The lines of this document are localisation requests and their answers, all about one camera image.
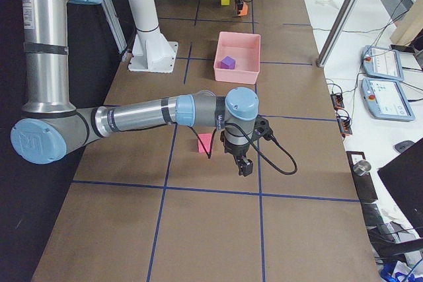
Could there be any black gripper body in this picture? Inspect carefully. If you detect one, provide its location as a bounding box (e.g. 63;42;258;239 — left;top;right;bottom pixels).
220;132;250;159

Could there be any orange foam block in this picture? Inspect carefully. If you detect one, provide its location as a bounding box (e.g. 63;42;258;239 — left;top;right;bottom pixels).
237;2;249;17

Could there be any purple foam block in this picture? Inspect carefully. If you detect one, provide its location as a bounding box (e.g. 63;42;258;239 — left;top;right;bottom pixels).
220;56;236;69

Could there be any pink plastic bin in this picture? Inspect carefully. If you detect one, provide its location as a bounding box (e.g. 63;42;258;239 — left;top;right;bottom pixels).
213;31;261;85

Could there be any red foam block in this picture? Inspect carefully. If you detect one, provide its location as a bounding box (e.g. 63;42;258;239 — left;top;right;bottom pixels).
198;133;212;153

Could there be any white paper wad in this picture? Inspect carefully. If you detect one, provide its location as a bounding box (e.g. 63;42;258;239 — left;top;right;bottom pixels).
315;0;336;7

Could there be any black orange connector box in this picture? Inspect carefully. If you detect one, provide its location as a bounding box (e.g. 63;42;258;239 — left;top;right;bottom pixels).
330;92;344;110
336;115;353;137

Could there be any silver metal cylinder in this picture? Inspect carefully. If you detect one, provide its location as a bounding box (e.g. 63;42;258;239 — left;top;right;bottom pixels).
352;160;371;176

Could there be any black box with label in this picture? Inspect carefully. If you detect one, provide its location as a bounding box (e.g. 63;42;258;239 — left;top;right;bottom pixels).
346;151;378;203

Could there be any lower teach pendant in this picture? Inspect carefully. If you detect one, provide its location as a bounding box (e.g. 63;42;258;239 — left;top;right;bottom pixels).
361;77;415;122

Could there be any teach pendant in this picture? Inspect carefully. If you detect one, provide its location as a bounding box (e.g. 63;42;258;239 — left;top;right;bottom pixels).
361;77;415;122
362;45;404;81

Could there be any black monitor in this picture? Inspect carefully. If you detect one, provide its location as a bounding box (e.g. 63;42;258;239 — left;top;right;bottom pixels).
377;140;422;228

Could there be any upper teach pendant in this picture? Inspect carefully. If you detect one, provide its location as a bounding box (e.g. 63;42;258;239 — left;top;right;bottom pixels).
362;45;404;81

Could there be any black computer mouse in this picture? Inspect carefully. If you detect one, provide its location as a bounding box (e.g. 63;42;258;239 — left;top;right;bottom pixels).
394;140;415;153

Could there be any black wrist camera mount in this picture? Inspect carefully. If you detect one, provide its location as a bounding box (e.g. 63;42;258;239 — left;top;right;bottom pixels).
252;115;274;141

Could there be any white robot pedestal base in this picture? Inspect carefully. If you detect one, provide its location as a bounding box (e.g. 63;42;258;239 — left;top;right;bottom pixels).
128;0;178;73

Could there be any aluminium frame post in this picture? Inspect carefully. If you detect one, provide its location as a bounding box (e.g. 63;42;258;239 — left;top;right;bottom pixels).
316;0;357;68

